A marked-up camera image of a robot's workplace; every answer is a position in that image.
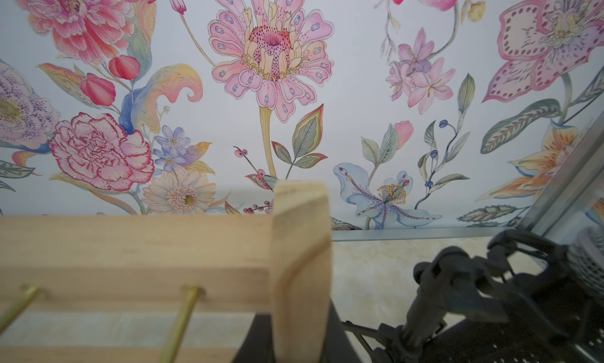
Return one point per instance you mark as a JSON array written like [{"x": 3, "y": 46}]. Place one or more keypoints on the wooden jewelry display stand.
[{"x": 280, "y": 264}]

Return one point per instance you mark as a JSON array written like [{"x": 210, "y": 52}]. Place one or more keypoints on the black microphone on tripod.
[{"x": 527, "y": 300}]

